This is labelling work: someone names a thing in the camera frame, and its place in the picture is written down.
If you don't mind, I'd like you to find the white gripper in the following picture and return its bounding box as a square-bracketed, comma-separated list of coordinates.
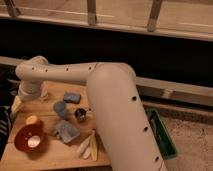
[11, 81, 42, 114]

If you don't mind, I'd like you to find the yellow red apple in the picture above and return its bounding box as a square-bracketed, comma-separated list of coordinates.
[25, 115, 41, 126]

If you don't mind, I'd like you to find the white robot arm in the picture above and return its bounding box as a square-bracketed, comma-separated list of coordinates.
[15, 56, 167, 171]

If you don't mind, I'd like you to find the red bowl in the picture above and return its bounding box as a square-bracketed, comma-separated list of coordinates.
[14, 125, 44, 152]

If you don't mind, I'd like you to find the blue plastic cup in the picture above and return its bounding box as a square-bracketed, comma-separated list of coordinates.
[53, 101, 67, 119]

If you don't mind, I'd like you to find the wooden table board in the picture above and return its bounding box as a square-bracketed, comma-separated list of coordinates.
[0, 82, 110, 171]

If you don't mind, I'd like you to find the blue sponge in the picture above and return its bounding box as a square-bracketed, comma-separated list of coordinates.
[63, 92, 81, 104]

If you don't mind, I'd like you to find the crumpled blue cloth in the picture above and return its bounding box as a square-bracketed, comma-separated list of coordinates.
[53, 120, 80, 144]

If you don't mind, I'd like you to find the small metal cup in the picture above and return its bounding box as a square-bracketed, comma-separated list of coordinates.
[74, 108, 87, 122]

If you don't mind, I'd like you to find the white cutlery piece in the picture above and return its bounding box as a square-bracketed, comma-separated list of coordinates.
[77, 137, 90, 156]
[83, 145, 91, 159]

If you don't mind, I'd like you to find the yellow banana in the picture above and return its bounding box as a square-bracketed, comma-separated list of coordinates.
[90, 130, 98, 161]

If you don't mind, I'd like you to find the white cutlery piece lower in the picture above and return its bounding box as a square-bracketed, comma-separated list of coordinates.
[83, 145, 91, 159]

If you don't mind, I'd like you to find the green plastic tray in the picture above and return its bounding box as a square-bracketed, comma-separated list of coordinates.
[145, 109, 177, 160]

